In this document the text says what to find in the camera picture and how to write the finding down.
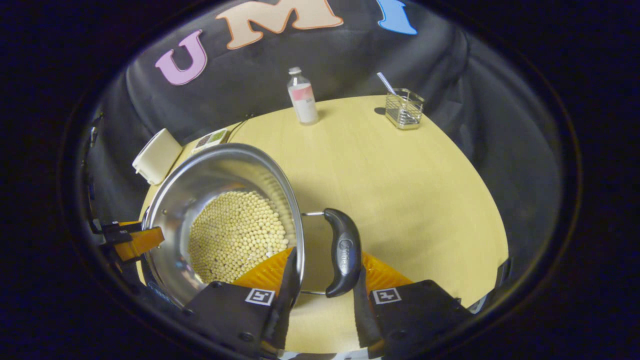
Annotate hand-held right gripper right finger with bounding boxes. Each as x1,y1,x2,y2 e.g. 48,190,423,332
352,251,473,358

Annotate wire mesh cutlery holder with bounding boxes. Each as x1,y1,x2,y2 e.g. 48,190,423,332
385,88,425,130

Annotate pile of soybeans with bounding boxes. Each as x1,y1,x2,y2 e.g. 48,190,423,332
188,190,290,284

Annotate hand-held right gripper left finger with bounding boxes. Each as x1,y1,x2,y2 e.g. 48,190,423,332
182,247,301,358

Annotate small clear bottle pink label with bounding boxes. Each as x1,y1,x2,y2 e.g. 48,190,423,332
287,66,319,125

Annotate white divided bean dish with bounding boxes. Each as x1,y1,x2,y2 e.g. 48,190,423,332
192,128,231,153

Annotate black induction cooktop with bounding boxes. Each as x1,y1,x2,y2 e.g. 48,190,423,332
131,260,191,313

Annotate white toaster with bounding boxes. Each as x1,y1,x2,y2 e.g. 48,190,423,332
132,128,183,185

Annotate black power cable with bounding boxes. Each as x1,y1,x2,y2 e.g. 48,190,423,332
227,116,256,143

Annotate metal spoon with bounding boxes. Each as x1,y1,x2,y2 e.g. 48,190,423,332
376,72,401,98

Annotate stainless steel pot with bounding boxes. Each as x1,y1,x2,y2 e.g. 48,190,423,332
141,143,362,308

